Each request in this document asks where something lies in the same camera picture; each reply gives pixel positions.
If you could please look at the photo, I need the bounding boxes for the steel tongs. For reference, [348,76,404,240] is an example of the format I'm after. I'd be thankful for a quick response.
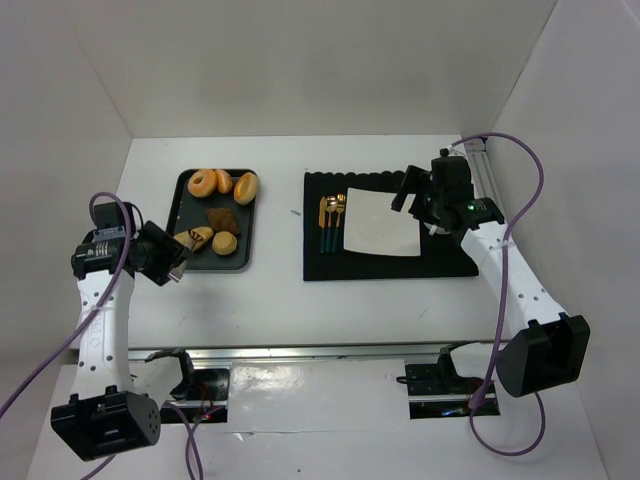
[168,238,192,282]

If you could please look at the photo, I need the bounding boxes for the long bread roll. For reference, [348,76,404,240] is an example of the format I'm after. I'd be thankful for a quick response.
[173,226,214,253]

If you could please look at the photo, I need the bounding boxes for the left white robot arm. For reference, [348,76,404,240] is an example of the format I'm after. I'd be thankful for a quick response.
[50,221,193,461]

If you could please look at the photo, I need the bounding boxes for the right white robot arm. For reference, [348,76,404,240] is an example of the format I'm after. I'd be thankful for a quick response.
[391,156,591,397]

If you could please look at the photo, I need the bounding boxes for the round bread roll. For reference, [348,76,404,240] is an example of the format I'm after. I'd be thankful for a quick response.
[212,231,238,256]

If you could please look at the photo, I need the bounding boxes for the white round cup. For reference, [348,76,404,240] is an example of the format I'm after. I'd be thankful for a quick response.
[424,223,450,236]

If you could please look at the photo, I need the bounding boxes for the black placemat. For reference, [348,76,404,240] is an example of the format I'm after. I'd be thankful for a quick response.
[303,170,479,282]

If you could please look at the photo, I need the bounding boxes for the black baking tray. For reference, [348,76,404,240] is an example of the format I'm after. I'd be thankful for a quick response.
[166,168,259,272]

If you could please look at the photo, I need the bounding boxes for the white square plate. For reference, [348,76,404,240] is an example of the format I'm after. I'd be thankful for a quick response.
[343,188,421,257]

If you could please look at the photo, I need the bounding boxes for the chocolate croissant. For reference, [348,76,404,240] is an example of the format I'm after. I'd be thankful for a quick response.
[206,207,241,236]

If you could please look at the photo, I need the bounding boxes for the split orange bun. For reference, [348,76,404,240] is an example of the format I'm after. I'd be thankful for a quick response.
[234,172,259,205]

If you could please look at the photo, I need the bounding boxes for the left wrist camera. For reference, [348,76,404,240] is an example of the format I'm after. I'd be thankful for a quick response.
[92,202,136,234]

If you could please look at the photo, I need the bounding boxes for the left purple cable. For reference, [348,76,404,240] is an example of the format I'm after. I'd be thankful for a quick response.
[0,192,226,480]

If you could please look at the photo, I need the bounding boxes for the purple cable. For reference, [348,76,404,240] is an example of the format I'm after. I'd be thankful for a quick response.
[449,132,547,455]
[0,192,226,480]

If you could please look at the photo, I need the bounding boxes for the glazed ring doughnut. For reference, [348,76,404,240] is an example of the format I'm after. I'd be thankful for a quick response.
[187,169,217,198]

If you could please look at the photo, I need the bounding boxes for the gold spoon teal handle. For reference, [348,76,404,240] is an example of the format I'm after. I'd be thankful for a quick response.
[325,196,338,253]

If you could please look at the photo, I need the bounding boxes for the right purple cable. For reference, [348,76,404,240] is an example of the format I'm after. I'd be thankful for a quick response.
[449,132,547,455]

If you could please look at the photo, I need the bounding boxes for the gold knife teal handle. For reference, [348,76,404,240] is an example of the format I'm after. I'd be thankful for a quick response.
[318,196,327,254]

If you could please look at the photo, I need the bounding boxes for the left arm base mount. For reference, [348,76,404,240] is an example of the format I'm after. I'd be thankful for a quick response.
[144,348,231,424]

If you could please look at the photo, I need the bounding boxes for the aluminium table rail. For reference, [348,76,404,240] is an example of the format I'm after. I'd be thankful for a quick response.
[124,339,516,364]

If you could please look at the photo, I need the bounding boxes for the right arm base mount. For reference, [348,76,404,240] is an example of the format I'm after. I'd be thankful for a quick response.
[396,342,484,420]

